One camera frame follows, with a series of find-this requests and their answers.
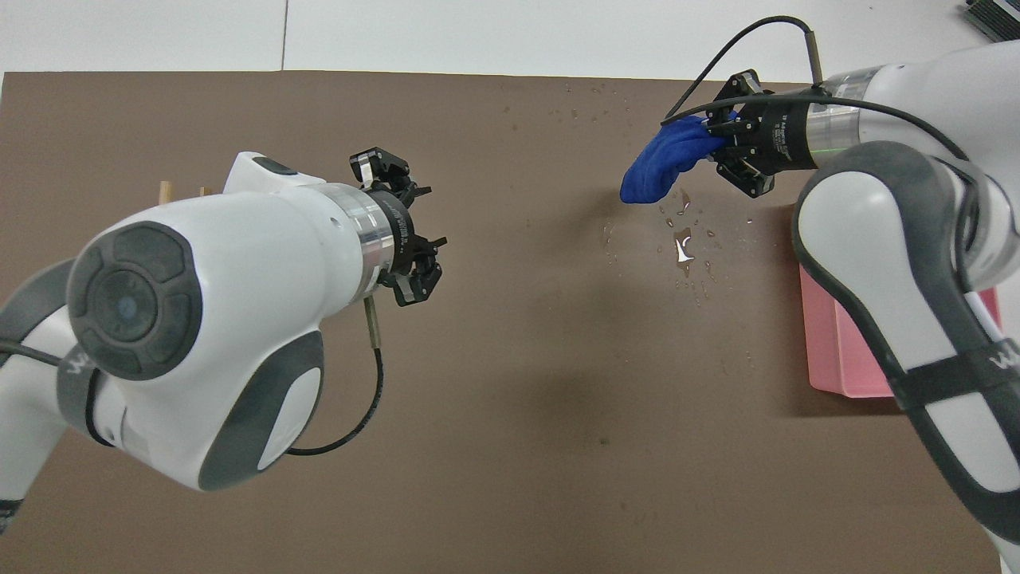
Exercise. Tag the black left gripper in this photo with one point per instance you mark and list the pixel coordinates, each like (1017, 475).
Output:
(405, 235)

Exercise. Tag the pink plastic bin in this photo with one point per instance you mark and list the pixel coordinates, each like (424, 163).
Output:
(845, 351)

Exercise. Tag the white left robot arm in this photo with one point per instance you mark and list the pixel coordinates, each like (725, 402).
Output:
(239, 255)

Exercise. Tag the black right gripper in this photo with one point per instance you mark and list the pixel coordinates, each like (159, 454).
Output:
(785, 131)

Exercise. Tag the brown table mat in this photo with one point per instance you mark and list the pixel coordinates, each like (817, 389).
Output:
(518, 399)

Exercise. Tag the dark ribbed device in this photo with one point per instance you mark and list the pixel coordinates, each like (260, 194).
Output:
(1000, 16)

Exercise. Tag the blue towel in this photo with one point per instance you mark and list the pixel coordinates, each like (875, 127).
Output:
(661, 163)

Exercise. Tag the small water droplet streak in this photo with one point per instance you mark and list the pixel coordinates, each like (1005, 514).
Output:
(607, 233)

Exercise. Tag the water puddle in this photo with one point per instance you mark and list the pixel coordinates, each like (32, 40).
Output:
(683, 253)

